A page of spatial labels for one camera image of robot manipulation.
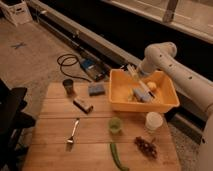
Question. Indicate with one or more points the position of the white handled brush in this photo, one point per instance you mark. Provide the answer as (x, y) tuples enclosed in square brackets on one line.
[(132, 71)]

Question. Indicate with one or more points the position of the dark metal cup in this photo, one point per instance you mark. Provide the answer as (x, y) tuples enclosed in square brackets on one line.
[(68, 85)]

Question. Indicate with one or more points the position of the blue sponge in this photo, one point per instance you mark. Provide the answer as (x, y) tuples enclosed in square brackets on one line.
[(96, 89)]

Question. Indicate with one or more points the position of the white cardboard box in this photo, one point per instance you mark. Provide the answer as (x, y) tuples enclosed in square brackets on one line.
[(17, 14)]

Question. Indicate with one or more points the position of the green pepper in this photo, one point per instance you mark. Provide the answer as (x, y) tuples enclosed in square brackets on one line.
[(115, 157)]

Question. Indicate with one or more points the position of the metal floor rail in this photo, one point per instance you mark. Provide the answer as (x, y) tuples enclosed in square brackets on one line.
[(99, 43)]

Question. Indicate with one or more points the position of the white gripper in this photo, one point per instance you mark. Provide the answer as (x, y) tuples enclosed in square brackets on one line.
[(141, 72)]

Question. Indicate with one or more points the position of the black chair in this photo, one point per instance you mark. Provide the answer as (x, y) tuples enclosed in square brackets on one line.
[(12, 121)]

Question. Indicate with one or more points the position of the orange fruit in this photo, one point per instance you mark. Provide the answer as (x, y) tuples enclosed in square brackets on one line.
[(152, 85)]

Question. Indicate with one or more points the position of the silver fork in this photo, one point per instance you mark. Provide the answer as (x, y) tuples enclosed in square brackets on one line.
[(70, 140)]

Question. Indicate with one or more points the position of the green plastic cup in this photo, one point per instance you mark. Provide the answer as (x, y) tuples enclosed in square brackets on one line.
[(114, 125)]

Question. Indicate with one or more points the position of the bunch of dark grapes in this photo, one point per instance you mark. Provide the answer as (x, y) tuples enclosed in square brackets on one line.
[(147, 148)]

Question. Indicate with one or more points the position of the small brown black block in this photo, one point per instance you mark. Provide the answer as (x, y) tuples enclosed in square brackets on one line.
[(81, 104)]

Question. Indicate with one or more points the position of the yellow plastic tray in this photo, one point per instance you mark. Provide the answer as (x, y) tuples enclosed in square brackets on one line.
[(126, 94)]

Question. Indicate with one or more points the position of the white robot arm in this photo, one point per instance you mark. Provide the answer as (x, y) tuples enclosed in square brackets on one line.
[(198, 88)]

